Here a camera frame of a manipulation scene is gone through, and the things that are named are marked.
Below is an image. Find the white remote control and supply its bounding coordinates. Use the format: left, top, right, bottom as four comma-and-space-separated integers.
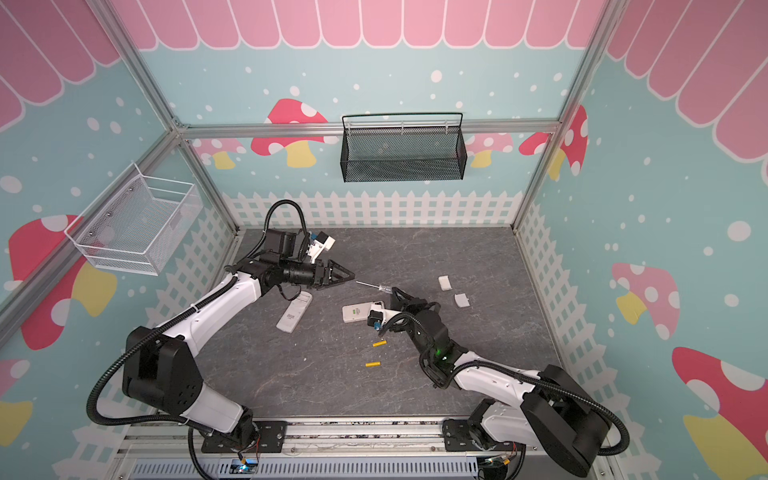
276, 291, 313, 333
342, 302, 374, 323

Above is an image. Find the white battery cover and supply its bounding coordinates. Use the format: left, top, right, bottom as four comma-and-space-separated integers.
438, 275, 452, 291
454, 293, 470, 308

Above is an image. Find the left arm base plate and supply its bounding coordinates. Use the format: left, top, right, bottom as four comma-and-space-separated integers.
202, 420, 288, 454

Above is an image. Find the black wire mesh basket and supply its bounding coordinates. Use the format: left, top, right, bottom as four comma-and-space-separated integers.
340, 112, 468, 183

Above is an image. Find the white vented cable duct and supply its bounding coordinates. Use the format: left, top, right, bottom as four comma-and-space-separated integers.
128, 458, 481, 480

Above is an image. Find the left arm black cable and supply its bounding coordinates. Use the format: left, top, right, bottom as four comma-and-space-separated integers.
85, 199, 310, 427

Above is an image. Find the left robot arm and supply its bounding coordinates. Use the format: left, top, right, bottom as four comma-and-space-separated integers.
122, 229, 354, 435

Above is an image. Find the clear handle screwdriver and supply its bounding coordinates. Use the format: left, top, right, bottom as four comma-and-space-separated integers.
355, 280, 393, 294

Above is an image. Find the aluminium mounting rail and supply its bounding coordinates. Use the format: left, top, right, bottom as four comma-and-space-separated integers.
109, 416, 544, 477

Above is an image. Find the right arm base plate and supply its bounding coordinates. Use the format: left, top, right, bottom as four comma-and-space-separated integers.
441, 419, 524, 452

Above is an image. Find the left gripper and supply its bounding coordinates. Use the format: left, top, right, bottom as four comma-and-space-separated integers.
280, 259, 355, 290

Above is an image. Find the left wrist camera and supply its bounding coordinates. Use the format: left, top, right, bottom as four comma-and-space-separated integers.
306, 231, 335, 264

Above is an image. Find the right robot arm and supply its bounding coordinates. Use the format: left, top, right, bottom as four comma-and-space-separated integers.
367, 288, 630, 478

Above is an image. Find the white wire mesh basket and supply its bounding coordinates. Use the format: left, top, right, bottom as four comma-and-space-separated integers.
64, 164, 203, 276

